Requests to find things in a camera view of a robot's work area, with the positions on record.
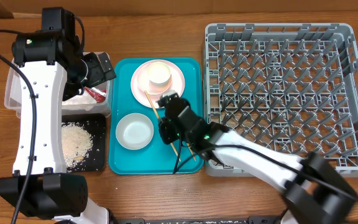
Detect wooden chopstick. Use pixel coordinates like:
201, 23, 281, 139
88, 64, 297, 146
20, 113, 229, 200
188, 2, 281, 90
186, 143, 196, 161
144, 90, 181, 162

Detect red snack wrapper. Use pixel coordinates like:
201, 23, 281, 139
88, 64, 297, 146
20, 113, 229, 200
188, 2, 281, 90
85, 87, 106, 103

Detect white napkin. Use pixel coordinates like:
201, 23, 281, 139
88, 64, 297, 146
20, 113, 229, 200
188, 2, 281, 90
62, 91, 97, 105

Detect grey bowl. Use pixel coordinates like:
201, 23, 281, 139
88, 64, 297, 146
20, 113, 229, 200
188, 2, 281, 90
116, 113, 154, 151

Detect white cup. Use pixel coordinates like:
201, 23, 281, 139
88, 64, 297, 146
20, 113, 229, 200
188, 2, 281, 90
147, 62, 172, 87

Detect rice pile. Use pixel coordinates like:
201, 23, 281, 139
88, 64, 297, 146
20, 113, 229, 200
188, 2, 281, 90
62, 123, 93, 169

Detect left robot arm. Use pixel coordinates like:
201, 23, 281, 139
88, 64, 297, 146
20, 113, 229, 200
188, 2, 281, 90
0, 7, 116, 223

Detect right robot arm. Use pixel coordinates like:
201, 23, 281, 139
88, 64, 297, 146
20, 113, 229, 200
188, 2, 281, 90
157, 91, 358, 224

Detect grey dishwasher rack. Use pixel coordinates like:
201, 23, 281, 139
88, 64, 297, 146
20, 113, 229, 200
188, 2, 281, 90
203, 23, 358, 177

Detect pink plate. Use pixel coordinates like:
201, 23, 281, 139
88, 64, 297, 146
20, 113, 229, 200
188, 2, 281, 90
131, 59, 185, 109

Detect teal serving tray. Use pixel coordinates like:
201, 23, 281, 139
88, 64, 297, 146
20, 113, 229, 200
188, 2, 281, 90
109, 57, 203, 175

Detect pink bowl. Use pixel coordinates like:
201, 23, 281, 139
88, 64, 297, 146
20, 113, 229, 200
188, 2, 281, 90
137, 62, 172, 95

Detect black tray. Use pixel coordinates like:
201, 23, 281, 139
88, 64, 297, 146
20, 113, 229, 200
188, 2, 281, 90
62, 113, 106, 172

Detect clear plastic bin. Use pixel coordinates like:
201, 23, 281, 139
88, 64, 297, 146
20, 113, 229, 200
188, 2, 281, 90
4, 61, 112, 119

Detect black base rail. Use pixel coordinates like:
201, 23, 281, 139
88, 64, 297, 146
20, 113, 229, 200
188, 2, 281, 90
117, 215, 278, 224

